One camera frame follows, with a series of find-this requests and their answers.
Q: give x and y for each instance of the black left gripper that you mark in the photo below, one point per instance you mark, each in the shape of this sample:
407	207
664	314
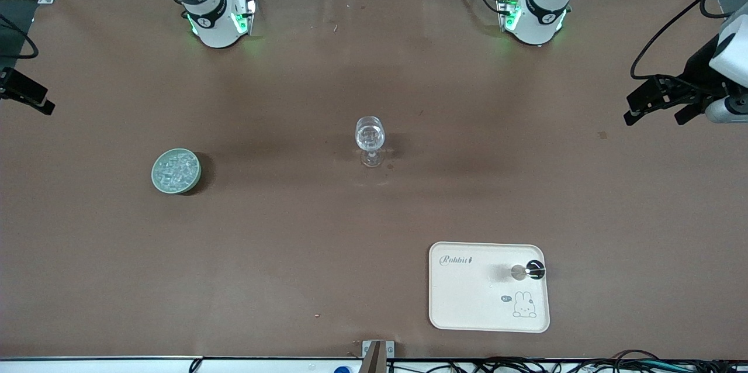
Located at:
699	72

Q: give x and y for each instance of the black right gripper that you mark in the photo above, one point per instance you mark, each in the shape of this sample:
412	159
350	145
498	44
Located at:
17	87

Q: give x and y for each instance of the clear ice cubes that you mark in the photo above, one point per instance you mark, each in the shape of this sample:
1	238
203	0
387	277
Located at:
176	169

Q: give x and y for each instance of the metal jigger cup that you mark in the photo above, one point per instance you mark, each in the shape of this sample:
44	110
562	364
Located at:
533	270

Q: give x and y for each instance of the clear wine glass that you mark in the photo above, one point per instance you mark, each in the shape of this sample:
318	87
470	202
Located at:
370	136

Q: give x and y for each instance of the green round bowl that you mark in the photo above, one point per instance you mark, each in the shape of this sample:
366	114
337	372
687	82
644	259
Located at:
156	177

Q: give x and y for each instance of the cream rabbit print tray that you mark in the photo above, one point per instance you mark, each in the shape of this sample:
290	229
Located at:
467	297

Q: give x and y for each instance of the brown table mat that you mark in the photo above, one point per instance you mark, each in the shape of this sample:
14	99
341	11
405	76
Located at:
292	244

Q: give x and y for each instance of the blue cap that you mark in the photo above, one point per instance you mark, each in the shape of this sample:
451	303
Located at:
342	369

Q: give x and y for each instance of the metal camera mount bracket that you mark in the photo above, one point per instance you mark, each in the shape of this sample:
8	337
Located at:
377	355

